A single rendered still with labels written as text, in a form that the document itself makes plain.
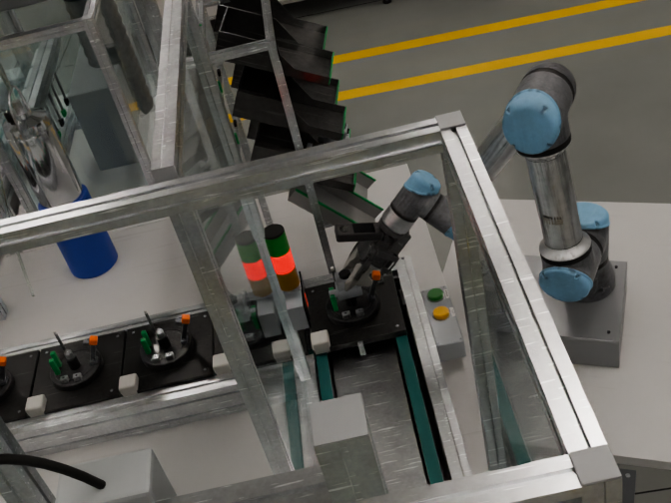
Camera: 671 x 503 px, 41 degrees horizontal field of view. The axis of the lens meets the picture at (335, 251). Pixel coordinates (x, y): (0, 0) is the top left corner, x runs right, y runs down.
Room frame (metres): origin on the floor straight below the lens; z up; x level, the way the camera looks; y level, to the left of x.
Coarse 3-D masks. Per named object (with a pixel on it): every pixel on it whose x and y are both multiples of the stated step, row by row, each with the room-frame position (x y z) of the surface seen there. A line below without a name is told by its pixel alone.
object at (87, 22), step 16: (96, 0) 2.75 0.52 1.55; (128, 0) 3.27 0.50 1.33; (96, 16) 2.68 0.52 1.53; (32, 32) 2.62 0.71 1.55; (48, 32) 2.61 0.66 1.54; (64, 32) 2.61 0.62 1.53; (96, 32) 2.61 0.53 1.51; (144, 32) 3.29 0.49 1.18; (0, 48) 2.62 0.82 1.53; (96, 48) 2.61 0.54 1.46; (112, 80) 2.61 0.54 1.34; (112, 96) 2.61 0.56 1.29; (128, 112) 2.61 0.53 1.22; (128, 128) 2.61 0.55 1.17; (0, 144) 2.63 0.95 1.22; (0, 160) 2.63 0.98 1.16; (144, 160) 2.61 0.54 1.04; (16, 176) 2.63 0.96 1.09; (16, 192) 2.63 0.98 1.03; (32, 208) 2.63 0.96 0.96
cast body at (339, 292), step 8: (336, 272) 1.74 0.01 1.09; (344, 272) 1.72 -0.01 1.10; (336, 280) 1.71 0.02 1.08; (344, 280) 1.71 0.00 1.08; (336, 288) 1.72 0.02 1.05; (352, 288) 1.70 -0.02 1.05; (360, 288) 1.70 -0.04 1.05; (336, 296) 1.72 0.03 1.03; (344, 296) 1.70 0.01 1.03; (352, 296) 1.70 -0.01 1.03
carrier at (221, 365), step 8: (216, 336) 1.75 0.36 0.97; (304, 336) 1.67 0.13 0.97; (216, 344) 1.72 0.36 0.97; (304, 344) 1.64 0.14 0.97; (216, 352) 1.69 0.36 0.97; (224, 352) 1.69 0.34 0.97; (216, 360) 1.64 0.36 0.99; (224, 360) 1.64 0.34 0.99; (216, 368) 1.62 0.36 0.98; (224, 368) 1.62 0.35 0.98
